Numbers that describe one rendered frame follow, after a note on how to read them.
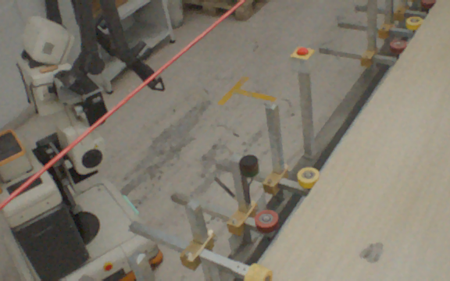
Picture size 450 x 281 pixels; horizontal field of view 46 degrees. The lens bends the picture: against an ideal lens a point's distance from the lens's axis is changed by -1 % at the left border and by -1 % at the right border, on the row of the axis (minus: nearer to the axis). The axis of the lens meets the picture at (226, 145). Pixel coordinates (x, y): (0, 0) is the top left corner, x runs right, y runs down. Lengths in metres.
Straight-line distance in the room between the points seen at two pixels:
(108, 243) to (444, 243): 1.65
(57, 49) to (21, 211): 0.69
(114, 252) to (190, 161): 1.04
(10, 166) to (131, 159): 1.38
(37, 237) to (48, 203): 0.18
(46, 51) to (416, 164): 1.50
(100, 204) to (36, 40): 1.08
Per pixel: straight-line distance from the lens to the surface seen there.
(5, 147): 2.57
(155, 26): 5.03
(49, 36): 2.29
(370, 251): 1.73
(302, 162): 2.34
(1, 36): 4.28
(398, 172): 2.00
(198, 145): 3.66
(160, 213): 3.25
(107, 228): 2.87
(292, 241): 1.77
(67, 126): 2.52
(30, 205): 2.41
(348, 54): 2.84
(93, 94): 2.44
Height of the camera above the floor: 2.25
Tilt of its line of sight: 39 degrees down
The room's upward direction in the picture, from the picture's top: 11 degrees counter-clockwise
